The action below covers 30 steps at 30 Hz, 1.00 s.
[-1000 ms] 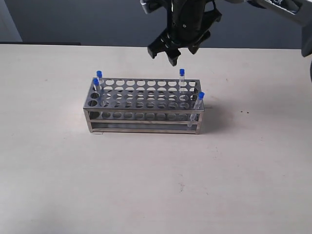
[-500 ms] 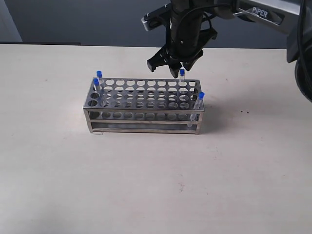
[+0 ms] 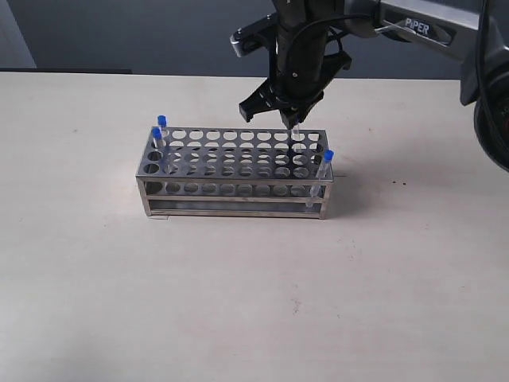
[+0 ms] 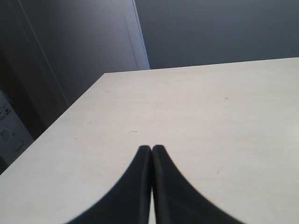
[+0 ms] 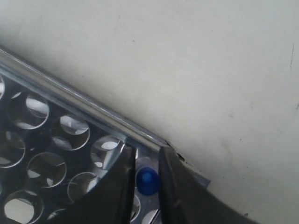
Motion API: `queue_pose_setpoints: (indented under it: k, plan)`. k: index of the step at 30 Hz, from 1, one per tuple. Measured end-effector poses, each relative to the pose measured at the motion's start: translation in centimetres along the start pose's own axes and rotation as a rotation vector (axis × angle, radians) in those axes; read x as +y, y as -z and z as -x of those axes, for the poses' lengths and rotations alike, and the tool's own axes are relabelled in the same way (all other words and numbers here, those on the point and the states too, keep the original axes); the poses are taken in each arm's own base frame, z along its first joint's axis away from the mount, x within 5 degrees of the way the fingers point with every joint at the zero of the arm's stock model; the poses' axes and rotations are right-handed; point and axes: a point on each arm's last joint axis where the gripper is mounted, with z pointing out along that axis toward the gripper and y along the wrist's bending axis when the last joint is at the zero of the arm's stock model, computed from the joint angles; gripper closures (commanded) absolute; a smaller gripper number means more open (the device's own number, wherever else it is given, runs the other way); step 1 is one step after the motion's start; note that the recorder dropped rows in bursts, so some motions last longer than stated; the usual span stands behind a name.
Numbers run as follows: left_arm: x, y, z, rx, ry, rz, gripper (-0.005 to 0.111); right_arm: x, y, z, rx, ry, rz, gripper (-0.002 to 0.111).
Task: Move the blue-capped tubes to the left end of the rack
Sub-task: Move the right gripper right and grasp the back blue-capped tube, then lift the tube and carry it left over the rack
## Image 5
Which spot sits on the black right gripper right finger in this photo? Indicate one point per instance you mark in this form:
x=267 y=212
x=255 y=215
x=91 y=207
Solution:
x=240 y=193

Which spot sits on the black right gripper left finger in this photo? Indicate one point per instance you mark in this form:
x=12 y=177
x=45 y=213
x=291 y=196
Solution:
x=110 y=201

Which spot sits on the blue capped tube back row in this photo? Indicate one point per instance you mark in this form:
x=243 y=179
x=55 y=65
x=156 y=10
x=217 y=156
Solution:
x=147 y=178

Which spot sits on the stainless steel test tube rack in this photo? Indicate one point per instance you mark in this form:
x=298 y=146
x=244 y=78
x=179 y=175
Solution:
x=56 y=144

